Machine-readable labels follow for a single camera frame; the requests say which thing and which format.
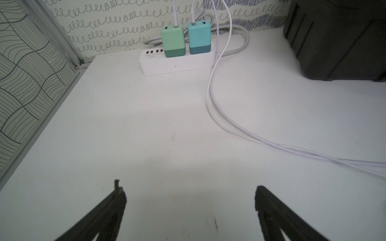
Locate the white charging cable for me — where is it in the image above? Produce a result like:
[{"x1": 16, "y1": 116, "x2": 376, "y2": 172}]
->
[{"x1": 171, "y1": 0, "x2": 386, "y2": 178}]

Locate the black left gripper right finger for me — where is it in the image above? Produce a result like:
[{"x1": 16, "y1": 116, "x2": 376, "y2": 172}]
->
[{"x1": 255, "y1": 186, "x2": 327, "y2": 241}]

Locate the lilac charging cable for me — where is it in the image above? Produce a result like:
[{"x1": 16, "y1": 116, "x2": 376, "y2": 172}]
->
[{"x1": 190, "y1": 0, "x2": 386, "y2": 169}]

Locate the teal charger plug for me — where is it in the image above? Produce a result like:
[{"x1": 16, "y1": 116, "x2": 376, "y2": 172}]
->
[{"x1": 188, "y1": 20, "x2": 212, "y2": 55}]

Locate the black yellow toolbox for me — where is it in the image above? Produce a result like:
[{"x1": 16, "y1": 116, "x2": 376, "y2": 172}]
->
[{"x1": 283, "y1": 1, "x2": 386, "y2": 82}]

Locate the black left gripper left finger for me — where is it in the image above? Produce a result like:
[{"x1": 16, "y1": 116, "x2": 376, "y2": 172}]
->
[{"x1": 57, "y1": 179, "x2": 127, "y2": 241}]

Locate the white power strip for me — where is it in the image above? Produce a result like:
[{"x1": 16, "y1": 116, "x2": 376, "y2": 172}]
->
[{"x1": 139, "y1": 42, "x2": 216, "y2": 76}]

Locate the green charger plug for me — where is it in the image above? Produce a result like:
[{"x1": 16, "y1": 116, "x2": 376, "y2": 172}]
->
[{"x1": 160, "y1": 25, "x2": 186, "y2": 58}]

